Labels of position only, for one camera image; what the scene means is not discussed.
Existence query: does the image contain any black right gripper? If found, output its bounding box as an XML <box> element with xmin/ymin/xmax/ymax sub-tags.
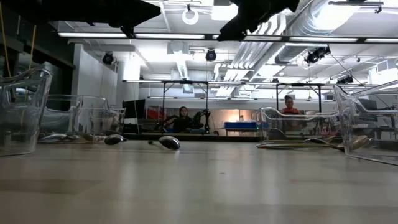
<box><xmin>216</xmin><ymin>0</ymin><xmax>301</xmax><ymax>42</ymax></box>

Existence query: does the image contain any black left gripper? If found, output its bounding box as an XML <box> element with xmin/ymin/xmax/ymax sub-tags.
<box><xmin>43</xmin><ymin>0</ymin><xmax>162</xmax><ymax>39</ymax></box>

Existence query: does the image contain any black beam with light strips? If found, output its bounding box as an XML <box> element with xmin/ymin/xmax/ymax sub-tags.
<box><xmin>57</xmin><ymin>30</ymin><xmax>398</xmax><ymax>44</ymax></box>

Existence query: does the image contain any black ceiling track light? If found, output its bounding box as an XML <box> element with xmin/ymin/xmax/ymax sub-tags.
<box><xmin>303</xmin><ymin>45</ymin><xmax>331</xmax><ymax>65</ymax></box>

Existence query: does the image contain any person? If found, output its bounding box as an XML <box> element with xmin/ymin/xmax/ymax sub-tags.
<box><xmin>280</xmin><ymin>95</ymin><xmax>301</xmax><ymax>133</ymax></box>
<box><xmin>169</xmin><ymin>106</ymin><xmax>197</xmax><ymax>134</ymax></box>

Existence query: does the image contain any black monitor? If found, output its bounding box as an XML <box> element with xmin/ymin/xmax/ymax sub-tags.
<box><xmin>121</xmin><ymin>98</ymin><xmax>147</xmax><ymax>126</ymax></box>

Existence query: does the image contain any blue storage tote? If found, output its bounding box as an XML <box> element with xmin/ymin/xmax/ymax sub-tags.
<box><xmin>223</xmin><ymin>121</ymin><xmax>259</xmax><ymax>130</ymax></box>

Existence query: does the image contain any clear plastic bin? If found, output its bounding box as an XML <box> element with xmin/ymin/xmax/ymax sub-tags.
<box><xmin>333</xmin><ymin>79</ymin><xmax>398</xmax><ymax>167</ymax></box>
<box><xmin>39</xmin><ymin>94</ymin><xmax>127</xmax><ymax>144</ymax></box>
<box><xmin>0</xmin><ymin>67</ymin><xmax>54</xmax><ymax>157</ymax></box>
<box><xmin>255</xmin><ymin>106</ymin><xmax>340</xmax><ymax>144</ymax></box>

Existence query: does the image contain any utensils pile right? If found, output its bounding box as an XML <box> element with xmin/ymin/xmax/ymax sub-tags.
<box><xmin>257</xmin><ymin>134</ymin><xmax>374</xmax><ymax>152</ymax></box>

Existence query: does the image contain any white ring lamp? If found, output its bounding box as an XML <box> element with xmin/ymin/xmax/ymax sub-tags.
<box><xmin>181</xmin><ymin>7</ymin><xmax>200</xmax><ymax>26</ymax></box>

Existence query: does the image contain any black gantry frame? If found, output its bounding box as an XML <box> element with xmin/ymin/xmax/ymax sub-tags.
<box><xmin>160</xmin><ymin>80</ymin><xmax>210</xmax><ymax>126</ymax></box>
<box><xmin>275</xmin><ymin>82</ymin><xmax>323</xmax><ymax>113</ymax></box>

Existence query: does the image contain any black aluminium table frame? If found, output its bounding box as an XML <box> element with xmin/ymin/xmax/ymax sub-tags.
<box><xmin>123</xmin><ymin>133</ymin><xmax>261</xmax><ymax>143</ymax></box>

